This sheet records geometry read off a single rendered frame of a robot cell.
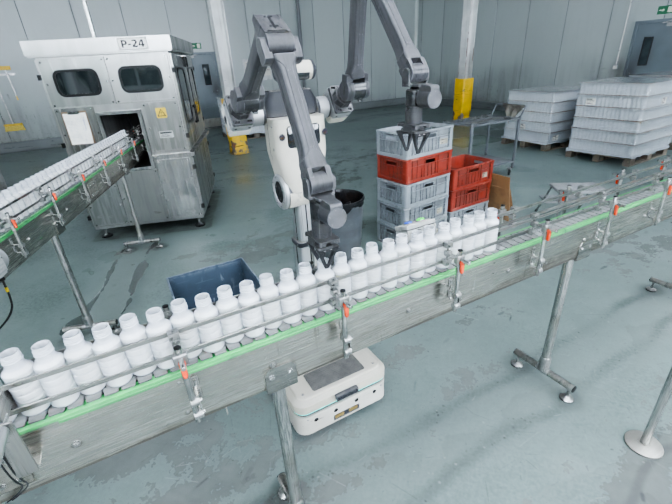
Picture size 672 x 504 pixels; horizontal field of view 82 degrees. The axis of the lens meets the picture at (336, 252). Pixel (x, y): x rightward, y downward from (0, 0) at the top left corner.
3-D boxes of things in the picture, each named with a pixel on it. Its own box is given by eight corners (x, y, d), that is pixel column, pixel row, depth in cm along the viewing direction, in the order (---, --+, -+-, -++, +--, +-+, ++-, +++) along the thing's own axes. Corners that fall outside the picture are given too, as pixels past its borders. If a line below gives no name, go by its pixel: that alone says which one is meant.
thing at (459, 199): (450, 212, 401) (452, 192, 391) (422, 202, 433) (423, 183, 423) (490, 200, 429) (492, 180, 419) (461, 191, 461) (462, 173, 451)
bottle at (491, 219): (498, 249, 152) (504, 209, 144) (488, 254, 149) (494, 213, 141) (485, 244, 156) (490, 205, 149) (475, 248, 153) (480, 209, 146)
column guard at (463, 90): (460, 124, 1020) (464, 78, 972) (449, 123, 1052) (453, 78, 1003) (471, 122, 1037) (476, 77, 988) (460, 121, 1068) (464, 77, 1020)
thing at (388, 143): (407, 160, 333) (407, 134, 324) (375, 154, 364) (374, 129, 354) (453, 149, 365) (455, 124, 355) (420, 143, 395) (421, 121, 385)
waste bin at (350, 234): (331, 279, 336) (327, 209, 308) (309, 259, 372) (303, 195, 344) (375, 265, 355) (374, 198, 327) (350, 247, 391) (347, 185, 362)
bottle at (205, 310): (228, 340, 110) (217, 290, 103) (220, 354, 105) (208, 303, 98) (208, 339, 111) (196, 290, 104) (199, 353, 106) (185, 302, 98)
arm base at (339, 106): (327, 87, 168) (335, 114, 168) (334, 77, 161) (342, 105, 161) (344, 86, 172) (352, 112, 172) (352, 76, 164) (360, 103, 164)
